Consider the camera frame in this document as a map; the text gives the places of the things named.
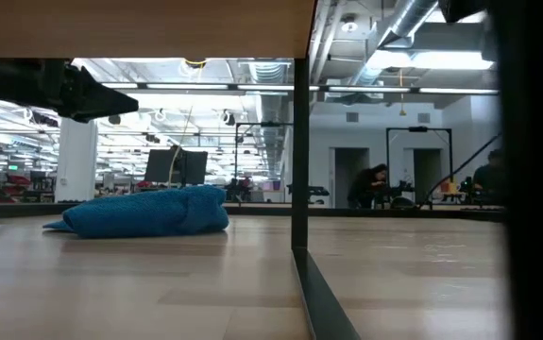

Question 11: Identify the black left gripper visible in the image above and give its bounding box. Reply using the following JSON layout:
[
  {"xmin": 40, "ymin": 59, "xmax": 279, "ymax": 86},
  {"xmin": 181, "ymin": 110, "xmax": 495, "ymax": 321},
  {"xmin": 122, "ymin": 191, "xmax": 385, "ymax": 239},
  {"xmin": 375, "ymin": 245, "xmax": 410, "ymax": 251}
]
[{"xmin": 37, "ymin": 59, "xmax": 140, "ymax": 124}]

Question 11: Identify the blue cloth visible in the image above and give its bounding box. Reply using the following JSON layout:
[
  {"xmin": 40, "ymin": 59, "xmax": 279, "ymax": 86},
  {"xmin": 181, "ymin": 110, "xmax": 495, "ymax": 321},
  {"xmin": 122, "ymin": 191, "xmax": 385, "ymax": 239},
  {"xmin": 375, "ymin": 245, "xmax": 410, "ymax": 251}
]
[{"xmin": 42, "ymin": 184, "xmax": 230, "ymax": 240}]

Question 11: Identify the wooden shelf board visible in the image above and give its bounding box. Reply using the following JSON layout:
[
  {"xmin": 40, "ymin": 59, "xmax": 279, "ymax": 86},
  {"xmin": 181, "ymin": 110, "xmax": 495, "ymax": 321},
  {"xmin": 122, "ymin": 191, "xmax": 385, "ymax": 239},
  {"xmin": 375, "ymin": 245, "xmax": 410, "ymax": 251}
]
[{"xmin": 0, "ymin": 0, "xmax": 317, "ymax": 60}]

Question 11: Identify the black background robot rig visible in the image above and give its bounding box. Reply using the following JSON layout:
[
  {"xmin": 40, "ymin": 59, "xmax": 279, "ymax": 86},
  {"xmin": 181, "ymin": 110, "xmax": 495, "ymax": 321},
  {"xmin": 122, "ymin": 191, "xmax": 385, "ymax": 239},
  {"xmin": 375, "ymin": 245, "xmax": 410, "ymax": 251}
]
[{"xmin": 382, "ymin": 180, "xmax": 416, "ymax": 210}]

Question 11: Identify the black gantry frame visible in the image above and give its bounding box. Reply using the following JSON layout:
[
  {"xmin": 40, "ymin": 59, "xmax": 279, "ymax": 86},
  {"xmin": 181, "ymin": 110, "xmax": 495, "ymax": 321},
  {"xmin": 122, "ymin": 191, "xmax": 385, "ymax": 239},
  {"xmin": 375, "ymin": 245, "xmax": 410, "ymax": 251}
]
[
  {"xmin": 233, "ymin": 121, "xmax": 295, "ymax": 190},
  {"xmin": 385, "ymin": 126, "xmax": 454, "ymax": 186}
]

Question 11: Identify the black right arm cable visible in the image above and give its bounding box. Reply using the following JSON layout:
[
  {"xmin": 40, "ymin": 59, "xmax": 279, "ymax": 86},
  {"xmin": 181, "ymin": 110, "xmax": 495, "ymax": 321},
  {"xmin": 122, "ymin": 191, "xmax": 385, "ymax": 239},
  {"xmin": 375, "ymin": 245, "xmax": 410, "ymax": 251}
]
[{"xmin": 420, "ymin": 133, "xmax": 504, "ymax": 208}]

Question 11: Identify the person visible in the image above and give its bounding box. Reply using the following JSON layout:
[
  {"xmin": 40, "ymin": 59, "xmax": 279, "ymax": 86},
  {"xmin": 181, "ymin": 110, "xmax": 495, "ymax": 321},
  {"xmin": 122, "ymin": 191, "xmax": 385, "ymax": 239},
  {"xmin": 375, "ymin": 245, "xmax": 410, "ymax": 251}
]
[
  {"xmin": 471, "ymin": 148, "xmax": 506, "ymax": 205},
  {"xmin": 346, "ymin": 163, "xmax": 390, "ymax": 210}
]

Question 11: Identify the black vertical frame post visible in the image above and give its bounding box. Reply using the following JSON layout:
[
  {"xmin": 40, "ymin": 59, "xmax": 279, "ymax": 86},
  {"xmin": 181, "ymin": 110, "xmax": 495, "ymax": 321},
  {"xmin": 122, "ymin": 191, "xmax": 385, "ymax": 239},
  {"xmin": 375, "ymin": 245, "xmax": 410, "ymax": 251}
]
[{"xmin": 490, "ymin": 0, "xmax": 543, "ymax": 340}]

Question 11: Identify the yellow hanging pendant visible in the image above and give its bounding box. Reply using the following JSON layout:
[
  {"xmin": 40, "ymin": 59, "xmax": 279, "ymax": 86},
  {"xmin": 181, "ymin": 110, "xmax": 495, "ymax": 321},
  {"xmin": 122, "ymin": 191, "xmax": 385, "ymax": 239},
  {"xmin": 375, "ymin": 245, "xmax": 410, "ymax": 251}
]
[{"xmin": 397, "ymin": 68, "xmax": 407, "ymax": 117}]

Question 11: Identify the long ceiling light bar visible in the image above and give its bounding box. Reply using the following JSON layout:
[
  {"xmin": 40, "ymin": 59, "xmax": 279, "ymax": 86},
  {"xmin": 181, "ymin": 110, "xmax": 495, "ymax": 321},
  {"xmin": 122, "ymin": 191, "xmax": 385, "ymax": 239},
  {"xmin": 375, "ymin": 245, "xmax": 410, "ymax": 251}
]
[{"xmin": 100, "ymin": 82, "xmax": 500, "ymax": 95}]

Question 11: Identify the silver ventilation duct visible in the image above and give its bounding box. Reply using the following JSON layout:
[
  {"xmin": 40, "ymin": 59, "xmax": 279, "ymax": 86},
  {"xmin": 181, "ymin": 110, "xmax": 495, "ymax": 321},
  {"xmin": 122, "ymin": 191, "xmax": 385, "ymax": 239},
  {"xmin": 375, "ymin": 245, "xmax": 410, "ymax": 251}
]
[{"xmin": 346, "ymin": 0, "xmax": 442, "ymax": 89}]

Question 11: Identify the black background equipment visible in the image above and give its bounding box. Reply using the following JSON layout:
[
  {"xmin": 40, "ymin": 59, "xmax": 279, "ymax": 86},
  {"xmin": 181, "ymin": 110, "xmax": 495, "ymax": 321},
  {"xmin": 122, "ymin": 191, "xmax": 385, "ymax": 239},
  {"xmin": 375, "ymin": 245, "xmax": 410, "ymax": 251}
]
[{"xmin": 286, "ymin": 183, "xmax": 332, "ymax": 206}]

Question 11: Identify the red chair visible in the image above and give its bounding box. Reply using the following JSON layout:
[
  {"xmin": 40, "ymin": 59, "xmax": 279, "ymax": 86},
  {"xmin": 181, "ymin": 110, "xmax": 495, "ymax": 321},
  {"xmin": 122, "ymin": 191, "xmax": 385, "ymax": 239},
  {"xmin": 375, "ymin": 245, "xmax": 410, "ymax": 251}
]
[{"xmin": 0, "ymin": 174, "xmax": 32, "ymax": 199}]

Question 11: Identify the black shelf support frame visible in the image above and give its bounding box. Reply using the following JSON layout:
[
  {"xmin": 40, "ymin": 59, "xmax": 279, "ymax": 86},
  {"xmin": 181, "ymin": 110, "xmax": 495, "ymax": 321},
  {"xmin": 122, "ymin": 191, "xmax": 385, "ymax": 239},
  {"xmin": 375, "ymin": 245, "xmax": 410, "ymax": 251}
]
[{"xmin": 290, "ymin": 57, "xmax": 363, "ymax": 340}]

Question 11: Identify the black background monitor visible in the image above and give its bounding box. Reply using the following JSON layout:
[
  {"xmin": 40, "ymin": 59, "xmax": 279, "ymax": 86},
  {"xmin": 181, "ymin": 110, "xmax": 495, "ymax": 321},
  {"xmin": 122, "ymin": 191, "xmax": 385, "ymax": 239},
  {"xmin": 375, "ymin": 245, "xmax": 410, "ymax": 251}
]
[{"xmin": 144, "ymin": 147, "xmax": 210, "ymax": 186}]

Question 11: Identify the white column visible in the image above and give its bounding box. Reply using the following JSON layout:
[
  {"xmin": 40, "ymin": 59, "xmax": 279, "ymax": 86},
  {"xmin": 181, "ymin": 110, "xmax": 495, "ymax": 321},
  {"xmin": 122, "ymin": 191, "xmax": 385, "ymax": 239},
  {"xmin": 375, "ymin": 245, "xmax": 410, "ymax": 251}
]
[{"xmin": 54, "ymin": 111, "xmax": 99, "ymax": 204}]

